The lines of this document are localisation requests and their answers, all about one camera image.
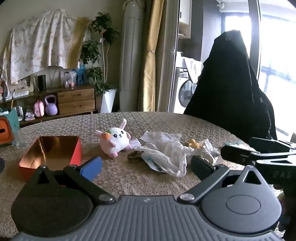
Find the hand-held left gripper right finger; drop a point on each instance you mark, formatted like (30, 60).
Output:
(201, 168)

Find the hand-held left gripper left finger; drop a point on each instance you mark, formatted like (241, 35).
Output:
(91, 168)

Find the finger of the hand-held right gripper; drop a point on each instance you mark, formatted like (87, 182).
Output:
(235, 154)
(266, 142)

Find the yellow rubber chicken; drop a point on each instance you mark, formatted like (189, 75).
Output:
(193, 144)

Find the white plastic bag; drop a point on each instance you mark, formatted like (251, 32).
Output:
(166, 150)

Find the red tin box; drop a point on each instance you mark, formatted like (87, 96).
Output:
(55, 148)

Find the brown scrunchie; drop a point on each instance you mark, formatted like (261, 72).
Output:
(133, 156)

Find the small pink clear packet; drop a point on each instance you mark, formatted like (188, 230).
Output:
(136, 143)

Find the blue print clear bag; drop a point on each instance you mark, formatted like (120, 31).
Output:
(150, 162)

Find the person's right hand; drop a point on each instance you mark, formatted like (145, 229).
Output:
(282, 204)

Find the white pink bunny plush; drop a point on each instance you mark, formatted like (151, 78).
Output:
(115, 139)

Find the black coat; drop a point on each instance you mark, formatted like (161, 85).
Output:
(231, 92)

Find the wooden sideboard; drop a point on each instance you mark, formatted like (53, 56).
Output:
(76, 102)

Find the white planter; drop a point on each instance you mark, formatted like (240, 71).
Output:
(107, 102)

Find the purple kettlebell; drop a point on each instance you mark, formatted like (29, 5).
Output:
(51, 109)

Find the clear glass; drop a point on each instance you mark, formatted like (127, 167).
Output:
(22, 140)

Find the white washing machine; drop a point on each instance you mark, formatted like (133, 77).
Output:
(182, 92)

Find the pink toy case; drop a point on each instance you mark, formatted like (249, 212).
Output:
(39, 109)

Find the small pink white packets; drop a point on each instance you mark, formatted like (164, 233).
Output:
(29, 115)

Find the clear bag of toys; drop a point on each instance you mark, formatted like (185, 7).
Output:
(69, 83)

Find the orange teal tissue box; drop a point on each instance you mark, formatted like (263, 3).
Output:
(7, 132)

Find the blue gift bag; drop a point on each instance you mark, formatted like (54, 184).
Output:
(81, 75)

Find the white hanging cloth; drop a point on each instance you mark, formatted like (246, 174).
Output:
(193, 67)

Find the black speaker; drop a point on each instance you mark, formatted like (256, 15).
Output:
(41, 83)

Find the white keyboard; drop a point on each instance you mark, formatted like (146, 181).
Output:
(20, 94)

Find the yellow curtain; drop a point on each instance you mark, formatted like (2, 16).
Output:
(150, 69)

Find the grey standing air conditioner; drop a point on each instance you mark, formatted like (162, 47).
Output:
(131, 58)

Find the floral draped cloth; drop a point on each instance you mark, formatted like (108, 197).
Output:
(41, 46)

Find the green potted plant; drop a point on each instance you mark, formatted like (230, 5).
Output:
(101, 25)

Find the cream photo frame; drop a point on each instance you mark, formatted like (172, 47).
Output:
(31, 85)

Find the white wall cabinet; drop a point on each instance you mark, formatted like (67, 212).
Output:
(185, 16)

